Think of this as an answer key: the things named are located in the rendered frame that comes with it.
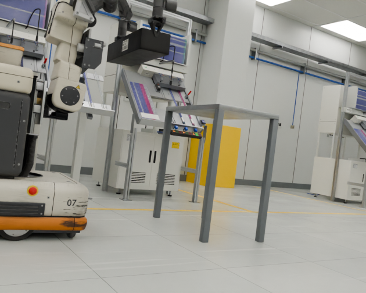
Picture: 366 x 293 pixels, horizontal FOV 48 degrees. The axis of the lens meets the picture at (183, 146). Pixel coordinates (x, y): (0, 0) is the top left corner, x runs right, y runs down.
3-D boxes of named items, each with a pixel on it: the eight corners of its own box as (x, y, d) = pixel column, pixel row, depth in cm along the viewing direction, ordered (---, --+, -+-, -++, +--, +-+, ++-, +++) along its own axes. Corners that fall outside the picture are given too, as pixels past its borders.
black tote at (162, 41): (106, 61, 265) (108, 45, 265) (131, 66, 273) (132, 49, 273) (139, 48, 214) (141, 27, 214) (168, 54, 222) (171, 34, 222)
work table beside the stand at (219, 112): (202, 242, 232) (219, 103, 232) (152, 216, 294) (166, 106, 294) (264, 242, 254) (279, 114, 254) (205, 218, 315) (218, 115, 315)
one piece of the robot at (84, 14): (74, 14, 202) (80, -8, 202) (72, 15, 206) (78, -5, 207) (93, 21, 206) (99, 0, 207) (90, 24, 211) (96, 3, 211)
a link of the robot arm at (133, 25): (121, 9, 267) (128, 11, 262) (135, 13, 275) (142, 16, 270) (115, 26, 271) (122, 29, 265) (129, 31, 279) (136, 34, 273)
